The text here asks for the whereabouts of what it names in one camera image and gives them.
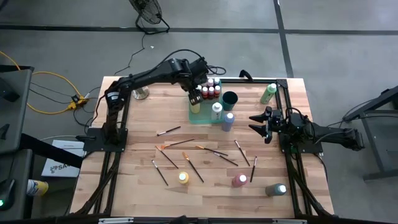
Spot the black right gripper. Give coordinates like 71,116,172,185
248,107,285,144

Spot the large white paint bottle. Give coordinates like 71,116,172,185
211,101,224,121

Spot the large blue paint bottle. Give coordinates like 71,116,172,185
221,112,236,133

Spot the large red paint bottle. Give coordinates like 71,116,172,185
231,173,249,189

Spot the large dark green paint bottle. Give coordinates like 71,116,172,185
264,183,287,198

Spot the teal translucent plastic bin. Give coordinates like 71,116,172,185
188,78,223,126

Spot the dark green plastic cup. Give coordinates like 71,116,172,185
221,90,239,112

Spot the black floor fan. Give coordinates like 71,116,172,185
128,0,171,35

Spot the yellow power splitter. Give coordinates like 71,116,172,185
68,95,88,110

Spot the white paper sheet with logo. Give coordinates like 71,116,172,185
40,139,86,179

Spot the black diagonal bar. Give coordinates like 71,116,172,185
19,133,85,169

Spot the grey side table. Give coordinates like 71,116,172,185
0,64,35,156

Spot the yellow and white can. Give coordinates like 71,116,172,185
26,179,50,197

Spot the dark grey desk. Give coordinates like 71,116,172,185
0,148,34,222

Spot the black computer mouse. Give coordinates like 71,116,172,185
0,179,16,212

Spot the black aluminium rig frame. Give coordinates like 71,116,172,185
70,76,335,224

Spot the black fan cable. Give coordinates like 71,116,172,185
113,32,147,77

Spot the silver bracket plate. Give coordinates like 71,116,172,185
272,218,308,224
98,217,134,224

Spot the black desk frame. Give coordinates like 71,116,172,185
341,85,398,182

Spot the yellow extension cord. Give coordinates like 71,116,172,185
0,51,85,115

